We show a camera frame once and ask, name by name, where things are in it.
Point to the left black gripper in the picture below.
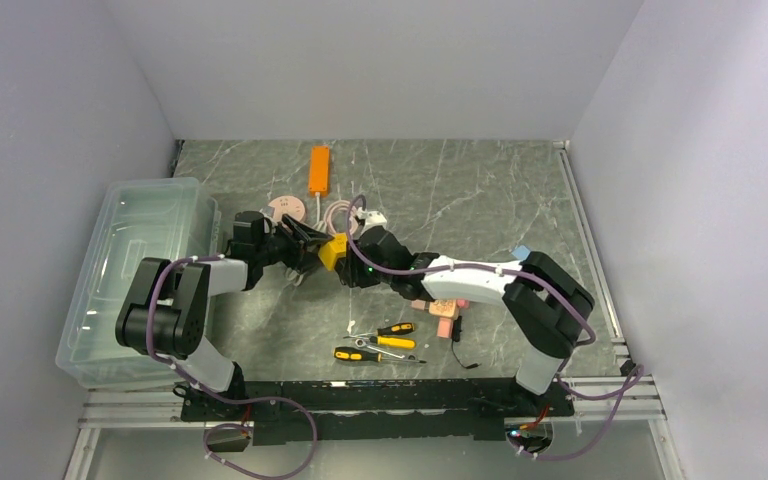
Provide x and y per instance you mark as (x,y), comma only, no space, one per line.
(300,258)

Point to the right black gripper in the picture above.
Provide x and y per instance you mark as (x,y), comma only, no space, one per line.
(354,274)

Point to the yellow cube socket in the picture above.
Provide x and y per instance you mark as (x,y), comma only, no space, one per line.
(333,251)

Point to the blue usb charger plug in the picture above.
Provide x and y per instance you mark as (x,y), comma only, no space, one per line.
(520,252)

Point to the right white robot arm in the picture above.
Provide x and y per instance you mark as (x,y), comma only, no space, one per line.
(548,305)

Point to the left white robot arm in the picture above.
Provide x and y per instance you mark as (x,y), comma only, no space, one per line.
(165,310)

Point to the round pink power socket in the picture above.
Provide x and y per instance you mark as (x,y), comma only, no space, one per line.
(289,205)

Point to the beige wooden cube socket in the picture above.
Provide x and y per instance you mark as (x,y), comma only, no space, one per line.
(444,308)

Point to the pink cube socket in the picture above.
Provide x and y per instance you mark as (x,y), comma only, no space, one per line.
(445,327)

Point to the small yellow black screwdriver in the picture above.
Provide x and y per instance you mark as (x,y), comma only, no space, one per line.
(400,329)

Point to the middle yellow screwdriver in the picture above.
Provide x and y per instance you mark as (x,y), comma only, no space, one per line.
(394,342)

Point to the large black yellow screwdriver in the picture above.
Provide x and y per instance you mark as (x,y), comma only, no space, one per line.
(355,355)

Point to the orange power strip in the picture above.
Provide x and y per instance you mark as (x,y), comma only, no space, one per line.
(319,171)

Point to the clear plastic storage bin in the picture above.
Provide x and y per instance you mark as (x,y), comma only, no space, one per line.
(162,218)

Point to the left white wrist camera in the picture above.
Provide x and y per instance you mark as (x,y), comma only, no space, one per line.
(270,213)

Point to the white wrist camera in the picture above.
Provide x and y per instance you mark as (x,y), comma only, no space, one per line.
(370,218)
(270,213)

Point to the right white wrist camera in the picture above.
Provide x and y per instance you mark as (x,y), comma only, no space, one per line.
(370,218)

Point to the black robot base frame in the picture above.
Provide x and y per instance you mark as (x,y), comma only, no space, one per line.
(468,404)

